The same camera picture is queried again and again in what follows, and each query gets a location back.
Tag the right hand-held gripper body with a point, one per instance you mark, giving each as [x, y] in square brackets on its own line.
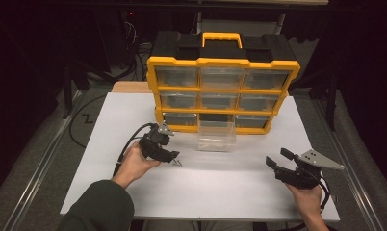
[300, 178]

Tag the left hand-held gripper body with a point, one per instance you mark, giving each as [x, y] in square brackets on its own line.
[153, 144]

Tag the clear plastic drawer bin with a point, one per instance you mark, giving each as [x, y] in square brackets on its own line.
[216, 138]

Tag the yellow black drawer organizer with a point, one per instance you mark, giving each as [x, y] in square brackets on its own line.
[220, 53]

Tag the person's right hand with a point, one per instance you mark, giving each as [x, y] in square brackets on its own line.
[308, 202]

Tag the person's left hand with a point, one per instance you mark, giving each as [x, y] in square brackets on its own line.
[134, 166]

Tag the light wooden panel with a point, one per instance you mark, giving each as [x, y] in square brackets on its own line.
[130, 87]

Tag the black stand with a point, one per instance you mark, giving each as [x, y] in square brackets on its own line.
[68, 96]
[332, 106]

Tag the grid of clear drawers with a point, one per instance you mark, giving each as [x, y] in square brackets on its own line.
[177, 77]

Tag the metal floor rail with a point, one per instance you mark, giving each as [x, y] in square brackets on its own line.
[363, 205]
[34, 178]

